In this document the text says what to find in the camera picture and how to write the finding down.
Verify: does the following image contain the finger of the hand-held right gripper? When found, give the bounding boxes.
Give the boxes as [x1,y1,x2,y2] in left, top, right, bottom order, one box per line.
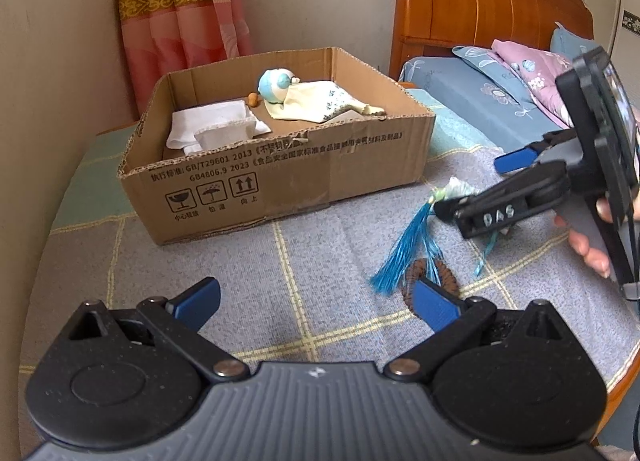
[434,164,566,219]
[494,134,571,174]

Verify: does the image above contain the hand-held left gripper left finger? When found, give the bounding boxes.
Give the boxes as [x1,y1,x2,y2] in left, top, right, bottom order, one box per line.
[67,277,251,384]

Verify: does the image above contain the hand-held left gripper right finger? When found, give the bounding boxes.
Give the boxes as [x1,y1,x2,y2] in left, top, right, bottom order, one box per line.
[382,277,576,383]

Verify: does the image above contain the green patterned sachet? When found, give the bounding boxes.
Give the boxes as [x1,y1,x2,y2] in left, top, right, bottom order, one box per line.
[435,176,473,202]

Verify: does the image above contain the brown bead bracelet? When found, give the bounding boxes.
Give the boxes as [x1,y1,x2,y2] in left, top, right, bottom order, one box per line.
[402,257,461,317]

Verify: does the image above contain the blue tassel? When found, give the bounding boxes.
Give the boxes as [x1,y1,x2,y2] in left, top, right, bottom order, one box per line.
[369,191,446,297]

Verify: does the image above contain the cardboard box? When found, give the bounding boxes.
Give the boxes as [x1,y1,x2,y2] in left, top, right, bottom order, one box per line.
[116,46,437,246]

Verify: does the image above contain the grey mesh cloth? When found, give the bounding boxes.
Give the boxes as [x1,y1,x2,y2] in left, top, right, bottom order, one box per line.
[192,116,257,155]

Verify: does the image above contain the pale yellow cloth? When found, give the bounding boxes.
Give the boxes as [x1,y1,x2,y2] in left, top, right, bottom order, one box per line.
[263,80,387,122]

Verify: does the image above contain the teal and cream plush toy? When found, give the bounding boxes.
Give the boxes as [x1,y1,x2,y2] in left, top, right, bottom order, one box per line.
[246,68,301,107]

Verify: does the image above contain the person's right hand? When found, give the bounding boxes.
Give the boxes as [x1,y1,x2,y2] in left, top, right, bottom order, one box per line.
[554,196,617,278]

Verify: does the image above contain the blue floral pillow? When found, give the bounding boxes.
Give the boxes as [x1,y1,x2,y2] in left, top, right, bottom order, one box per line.
[452,44,576,132]
[550,24,601,62]

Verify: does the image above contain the pink floral pillow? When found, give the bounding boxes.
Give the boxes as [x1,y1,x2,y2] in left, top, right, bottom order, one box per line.
[491,38,583,127]

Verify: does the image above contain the checked grey green blanket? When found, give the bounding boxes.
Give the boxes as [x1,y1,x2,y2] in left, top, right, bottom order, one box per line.
[20,88,640,447]

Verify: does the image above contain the white folded cloth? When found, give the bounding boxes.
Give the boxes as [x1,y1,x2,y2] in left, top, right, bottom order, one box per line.
[166,101,273,151]

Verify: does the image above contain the pink patterned curtain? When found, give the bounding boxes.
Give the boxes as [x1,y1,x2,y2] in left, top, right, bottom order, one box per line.
[114,0,255,118]

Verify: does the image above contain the wooden bed frame rail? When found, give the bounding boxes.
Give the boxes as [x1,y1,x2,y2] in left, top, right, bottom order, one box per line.
[592,341,640,447]

